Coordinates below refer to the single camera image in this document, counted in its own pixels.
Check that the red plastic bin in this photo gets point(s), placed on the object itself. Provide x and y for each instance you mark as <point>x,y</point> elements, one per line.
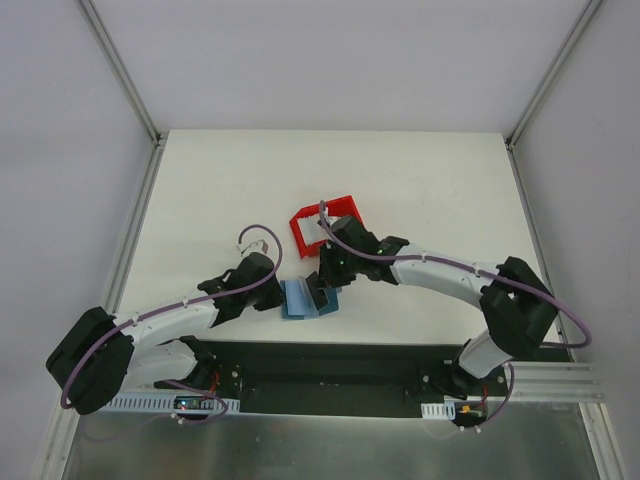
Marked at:
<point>339,207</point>

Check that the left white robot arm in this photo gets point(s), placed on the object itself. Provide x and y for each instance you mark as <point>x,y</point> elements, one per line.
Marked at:
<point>105,353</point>

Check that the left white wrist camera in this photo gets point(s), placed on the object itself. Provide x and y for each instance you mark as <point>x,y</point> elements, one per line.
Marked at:
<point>259,246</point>

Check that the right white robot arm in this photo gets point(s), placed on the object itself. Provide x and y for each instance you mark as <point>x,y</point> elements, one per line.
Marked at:
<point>516,306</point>

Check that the left aluminium frame post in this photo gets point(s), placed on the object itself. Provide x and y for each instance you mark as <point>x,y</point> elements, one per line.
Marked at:
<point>106,44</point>

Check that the white cards stack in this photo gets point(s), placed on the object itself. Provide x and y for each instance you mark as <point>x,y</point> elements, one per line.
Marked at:
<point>311,230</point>

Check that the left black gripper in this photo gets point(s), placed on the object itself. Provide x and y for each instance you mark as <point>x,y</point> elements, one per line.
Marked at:
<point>273,295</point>

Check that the left white cable duct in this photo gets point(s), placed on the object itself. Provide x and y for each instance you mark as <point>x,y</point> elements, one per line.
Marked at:
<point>137,402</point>

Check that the right white cable duct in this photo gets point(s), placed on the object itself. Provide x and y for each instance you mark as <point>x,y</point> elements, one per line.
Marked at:
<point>438,411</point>

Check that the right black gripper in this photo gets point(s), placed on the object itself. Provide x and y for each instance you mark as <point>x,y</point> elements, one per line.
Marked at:
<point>326,273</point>

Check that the blue card holder wallet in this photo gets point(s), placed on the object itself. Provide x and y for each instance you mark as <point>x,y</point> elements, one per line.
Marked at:
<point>298,305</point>

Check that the right aluminium frame post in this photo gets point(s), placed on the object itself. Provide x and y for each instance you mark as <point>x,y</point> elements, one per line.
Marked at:
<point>577,31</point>

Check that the white cable duct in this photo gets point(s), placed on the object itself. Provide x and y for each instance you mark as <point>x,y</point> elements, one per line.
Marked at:
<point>438,411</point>
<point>137,402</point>

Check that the aluminium frame post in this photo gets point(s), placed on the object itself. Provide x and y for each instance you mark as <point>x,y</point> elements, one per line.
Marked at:
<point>106,44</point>
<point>577,31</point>

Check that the aluminium rail profile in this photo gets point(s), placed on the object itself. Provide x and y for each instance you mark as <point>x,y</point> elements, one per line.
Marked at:
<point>554,382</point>

